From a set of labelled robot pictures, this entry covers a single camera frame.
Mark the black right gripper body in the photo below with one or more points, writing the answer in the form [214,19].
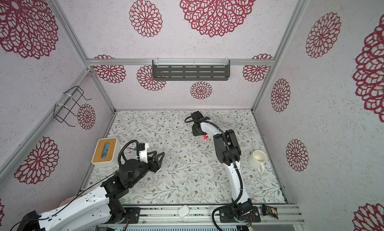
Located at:
[195,132]

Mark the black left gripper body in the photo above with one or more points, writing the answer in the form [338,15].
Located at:
[145,168]

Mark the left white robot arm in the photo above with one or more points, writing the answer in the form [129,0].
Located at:
[99,206]

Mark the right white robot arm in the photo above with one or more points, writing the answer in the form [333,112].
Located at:
[228,153]

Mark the white wooden-top tissue box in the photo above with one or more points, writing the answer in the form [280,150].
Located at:
[112,157]

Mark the cream ceramic mug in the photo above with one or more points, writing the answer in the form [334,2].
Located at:
[257,160]

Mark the pink plush toy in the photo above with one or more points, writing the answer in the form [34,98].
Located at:
[67,201]

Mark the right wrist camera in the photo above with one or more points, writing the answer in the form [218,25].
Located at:
[197,116]

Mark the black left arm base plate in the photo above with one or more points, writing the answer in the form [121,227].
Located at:
[131,216]

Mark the white pad on rail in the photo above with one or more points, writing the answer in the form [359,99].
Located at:
[183,211]

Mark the dark metal wall shelf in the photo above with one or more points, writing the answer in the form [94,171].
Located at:
[191,70]

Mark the black wire wall rack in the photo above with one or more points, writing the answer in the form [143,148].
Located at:
[64,109]

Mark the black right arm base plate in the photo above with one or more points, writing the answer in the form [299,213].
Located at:
[229,215]

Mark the small circuit board on rail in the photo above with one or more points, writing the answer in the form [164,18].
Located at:
[270,211]

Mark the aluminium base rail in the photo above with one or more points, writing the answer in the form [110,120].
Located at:
[204,218]

